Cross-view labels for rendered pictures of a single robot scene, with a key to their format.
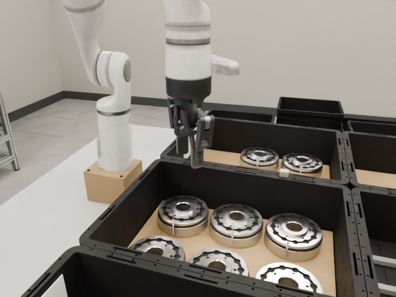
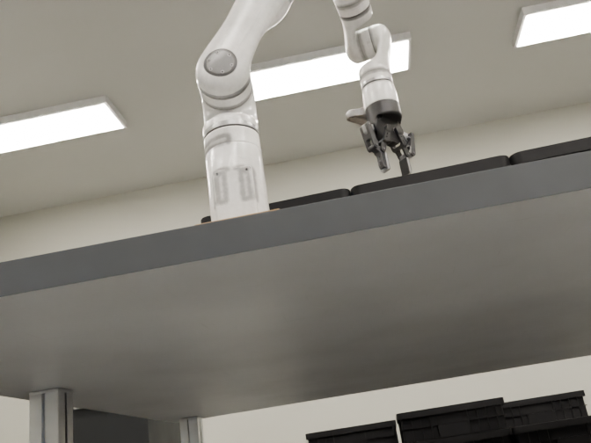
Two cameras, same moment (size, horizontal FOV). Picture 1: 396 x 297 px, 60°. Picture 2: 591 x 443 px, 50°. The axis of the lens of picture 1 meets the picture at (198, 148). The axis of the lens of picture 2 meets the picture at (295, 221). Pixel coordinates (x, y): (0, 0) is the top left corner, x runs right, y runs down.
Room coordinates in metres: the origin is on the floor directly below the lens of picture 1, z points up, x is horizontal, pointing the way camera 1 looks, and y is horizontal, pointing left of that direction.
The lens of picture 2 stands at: (0.99, 1.16, 0.45)
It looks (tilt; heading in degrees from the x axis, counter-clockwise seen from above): 21 degrees up; 260
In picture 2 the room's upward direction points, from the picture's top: 9 degrees counter-clockwise
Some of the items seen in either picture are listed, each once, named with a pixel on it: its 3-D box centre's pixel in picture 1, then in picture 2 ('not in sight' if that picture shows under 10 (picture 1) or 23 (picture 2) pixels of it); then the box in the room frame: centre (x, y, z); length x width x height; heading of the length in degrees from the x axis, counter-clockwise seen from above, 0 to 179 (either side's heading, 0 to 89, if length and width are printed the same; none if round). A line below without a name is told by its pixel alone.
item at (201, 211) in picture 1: (183, 209); not in sight; (0.58, 0.03, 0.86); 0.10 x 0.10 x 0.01
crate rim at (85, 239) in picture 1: (228, 216); (428, 213); (0.48, -0.05, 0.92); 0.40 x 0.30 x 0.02; 72
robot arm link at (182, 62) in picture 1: (198, 54); (374, 100); (0.57, 0.00, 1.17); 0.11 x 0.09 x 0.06; 117
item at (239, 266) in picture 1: (216, 270); not in sight; (0.42, -0.03, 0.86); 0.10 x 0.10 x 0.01
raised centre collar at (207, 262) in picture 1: (216, 268); not in sight; (0.42, -0.03, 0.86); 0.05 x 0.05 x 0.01
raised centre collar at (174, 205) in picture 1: (182, 207); not in sight; (0.58, 0.03, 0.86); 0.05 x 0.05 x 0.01
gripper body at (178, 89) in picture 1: (188, 98); (385, 125); (0.56, 0.02, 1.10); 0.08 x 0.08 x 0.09
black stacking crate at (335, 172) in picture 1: (255, 165); not in sight; (0.76, -0.15, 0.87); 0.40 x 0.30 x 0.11; 72
